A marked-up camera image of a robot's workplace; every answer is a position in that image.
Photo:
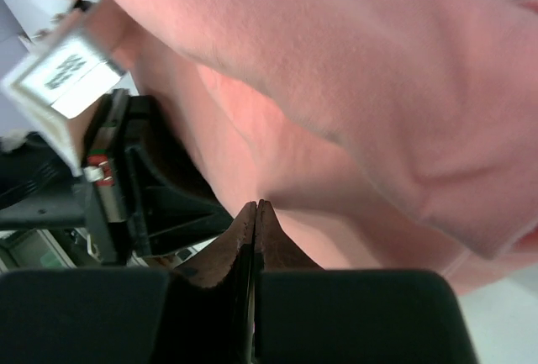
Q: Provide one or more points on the pink t shirt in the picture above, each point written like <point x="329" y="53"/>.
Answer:
<point x="385" y="133"/>

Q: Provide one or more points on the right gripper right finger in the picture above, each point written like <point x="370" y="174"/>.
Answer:
<point x="305" y="314"/>

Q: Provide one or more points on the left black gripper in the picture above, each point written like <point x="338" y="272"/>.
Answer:
<point x="170" y="203"/>

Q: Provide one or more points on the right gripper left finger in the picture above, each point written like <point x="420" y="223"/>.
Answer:
<point x="199" y="312"/>

